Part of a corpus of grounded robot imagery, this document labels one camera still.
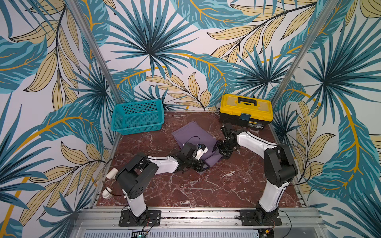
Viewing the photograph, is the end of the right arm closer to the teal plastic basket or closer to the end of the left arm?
the end of the left arm

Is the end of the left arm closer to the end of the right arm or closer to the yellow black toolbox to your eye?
the end of the right arm

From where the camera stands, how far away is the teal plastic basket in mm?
1113

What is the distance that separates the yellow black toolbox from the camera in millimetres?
997

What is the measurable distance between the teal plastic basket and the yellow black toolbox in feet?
1.51

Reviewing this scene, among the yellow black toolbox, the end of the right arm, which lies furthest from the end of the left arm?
the yellow black toolbox

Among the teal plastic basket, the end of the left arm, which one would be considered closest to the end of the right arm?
the end of the left arm
